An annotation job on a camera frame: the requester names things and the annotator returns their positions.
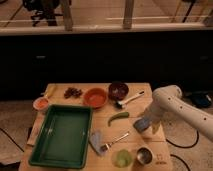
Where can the dark red bowl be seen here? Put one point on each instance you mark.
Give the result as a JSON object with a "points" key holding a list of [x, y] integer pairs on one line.
{"points": [[117, 90]]}

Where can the small metal cup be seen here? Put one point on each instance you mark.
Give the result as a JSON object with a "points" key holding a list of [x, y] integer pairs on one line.
{"points": [[144, 156]]}

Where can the white handled brush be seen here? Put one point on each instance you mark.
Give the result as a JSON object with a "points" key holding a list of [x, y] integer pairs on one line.
{"points": [[122, 103]]}

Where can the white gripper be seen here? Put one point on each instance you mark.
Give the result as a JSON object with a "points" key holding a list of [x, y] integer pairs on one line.
{"points": [[153, 114]]}

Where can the green plastic tray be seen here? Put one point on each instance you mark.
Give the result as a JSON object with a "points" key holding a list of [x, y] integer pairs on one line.
{"points": [[63, 139]]}

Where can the green chili pepper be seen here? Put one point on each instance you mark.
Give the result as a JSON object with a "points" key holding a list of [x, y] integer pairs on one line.
{"points": [[117, 116]]}

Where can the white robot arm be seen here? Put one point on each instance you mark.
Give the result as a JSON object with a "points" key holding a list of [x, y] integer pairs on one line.
{"points": [[169, 99]]}

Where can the orange bowl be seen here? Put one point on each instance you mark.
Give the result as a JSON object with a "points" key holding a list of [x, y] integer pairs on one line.
{"points": [[95, 97]]}

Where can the yellow banana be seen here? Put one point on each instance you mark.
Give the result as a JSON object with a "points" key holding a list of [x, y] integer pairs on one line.
{"points": [[49, 91]]}

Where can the green plastic cup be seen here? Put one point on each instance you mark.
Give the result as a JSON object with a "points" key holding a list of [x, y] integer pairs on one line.
{"points": [[122, 158]]}

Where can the bunch of dark grapes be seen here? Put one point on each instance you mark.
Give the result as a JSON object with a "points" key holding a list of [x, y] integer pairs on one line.
{"points": [[72, 92]]}

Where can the blue sponge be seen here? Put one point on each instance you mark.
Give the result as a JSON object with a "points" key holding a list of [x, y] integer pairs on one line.
{"points": [[141, 125]]}

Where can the metal fork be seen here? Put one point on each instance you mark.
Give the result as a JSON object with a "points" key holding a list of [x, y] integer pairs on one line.
{"points": [[107, 146]]}

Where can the grey blue cloth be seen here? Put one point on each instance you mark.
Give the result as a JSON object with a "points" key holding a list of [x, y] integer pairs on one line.
{"points": [[95, 142]]}

